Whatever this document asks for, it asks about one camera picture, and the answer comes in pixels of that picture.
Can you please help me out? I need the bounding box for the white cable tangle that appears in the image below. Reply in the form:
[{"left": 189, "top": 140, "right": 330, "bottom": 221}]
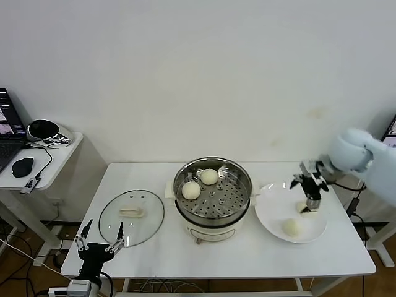
[{"left": 132, "top": 278, "right": 205, "bottom": 293}]

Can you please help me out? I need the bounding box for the black power adapter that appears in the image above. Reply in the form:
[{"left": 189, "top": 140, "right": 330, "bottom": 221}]
[{"left": 346, "top": 198, "right": 361, "bottom": 217}]

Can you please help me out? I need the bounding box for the white round plate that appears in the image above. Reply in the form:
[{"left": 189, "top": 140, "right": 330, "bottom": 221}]
[{"left": 255, "top": 182, "right": 327, "bottom": 244}]

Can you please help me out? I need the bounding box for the perforated steel steamer basket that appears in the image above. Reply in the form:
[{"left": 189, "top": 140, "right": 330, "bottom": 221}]
[{"left": 173, "top": 157, "right": 253, "bottom": 228}]

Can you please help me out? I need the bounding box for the black open laptop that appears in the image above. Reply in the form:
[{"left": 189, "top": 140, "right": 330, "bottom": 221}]
[
  {"left": 381, "top": 113, "right": 396, "bottom": 146},
  {"left": 0, "top": 87, "right": 28, "bottom": 174}
]

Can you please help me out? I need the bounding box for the round glass pot lid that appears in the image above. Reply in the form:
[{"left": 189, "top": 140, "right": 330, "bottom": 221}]
[{"left": 98, "top": 189, "right": 166, "bottom": 248}]

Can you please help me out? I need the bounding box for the chrome and black headset device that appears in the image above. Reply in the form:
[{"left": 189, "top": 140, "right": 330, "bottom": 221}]
[{"left": 26, "top": 118, "right": 75, "bottom": 146}]

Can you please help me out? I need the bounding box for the white electric cooker base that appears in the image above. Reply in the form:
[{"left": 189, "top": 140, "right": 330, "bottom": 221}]
[{"left": 165, "top": 181, "right": 262, "bottom": 247}]

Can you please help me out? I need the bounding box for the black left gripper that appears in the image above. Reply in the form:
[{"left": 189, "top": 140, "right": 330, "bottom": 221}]
[{"left": 74, "top": 218, "right": 126, "bottom": 278}]

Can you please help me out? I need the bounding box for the grey usb hub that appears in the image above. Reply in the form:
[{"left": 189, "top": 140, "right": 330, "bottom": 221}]
[{"left": 20, "top": 176, "right": 43, "bottom": 195}]

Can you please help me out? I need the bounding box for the white steamed baozi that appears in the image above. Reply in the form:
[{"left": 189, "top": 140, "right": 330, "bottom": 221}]
[
  {"left": 296, "top": 202, "right": 319, "bottom": 218},
  {"left": 281, "top": 218, "right": 303, "bottom": 238},
  {"left": 200, "top": 168, "right": 219, "bottom": 186},
  {"left": 181, "top": 181, "right": 201, "bottom": 200}
]

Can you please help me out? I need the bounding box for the black computer mouse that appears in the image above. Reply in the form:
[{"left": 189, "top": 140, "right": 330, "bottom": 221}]
[{"left": 12, "top": 157, "right": 35, "bottom": 178}]

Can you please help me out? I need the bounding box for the white table frame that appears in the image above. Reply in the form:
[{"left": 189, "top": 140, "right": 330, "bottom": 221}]
[{"left": 122, "top": 277, "right": 352, "bottom": 293}]

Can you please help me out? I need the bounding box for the white floor cable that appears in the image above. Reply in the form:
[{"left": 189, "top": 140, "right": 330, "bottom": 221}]
[{"left": 0, "top": 237, "right": 74, "bottom": 284}]

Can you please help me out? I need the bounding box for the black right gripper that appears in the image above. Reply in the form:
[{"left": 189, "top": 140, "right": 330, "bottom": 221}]
[{"left": 289, "top": 173, "right": 322, "bottom": 215}]

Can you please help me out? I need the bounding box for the black usb hub cable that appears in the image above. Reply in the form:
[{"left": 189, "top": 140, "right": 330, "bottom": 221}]
[{"left": 20, "top": 142, "right": 54, "bottom": 181}]

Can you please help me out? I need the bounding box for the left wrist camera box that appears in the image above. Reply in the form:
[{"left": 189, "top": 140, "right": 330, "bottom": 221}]
[{"left": 67, "top": 279, "right": 93, "bottom": 297}]

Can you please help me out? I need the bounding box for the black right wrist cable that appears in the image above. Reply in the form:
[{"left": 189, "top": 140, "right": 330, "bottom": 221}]
[{"left": 333, "top": 181, "right": 367, "bottom": 191}]

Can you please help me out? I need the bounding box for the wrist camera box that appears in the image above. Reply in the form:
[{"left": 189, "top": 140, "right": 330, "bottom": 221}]
[
  {"left": 67, "top": 279, "right": 93, "bottom": 297},
  {"left": 299, "top": 158, "right": 320, "bottom": 174}
]

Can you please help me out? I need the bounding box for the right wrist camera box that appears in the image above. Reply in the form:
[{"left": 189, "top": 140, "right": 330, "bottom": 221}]
[{"left": 299, "top": 158, "right": 320, "bottom": 174}]

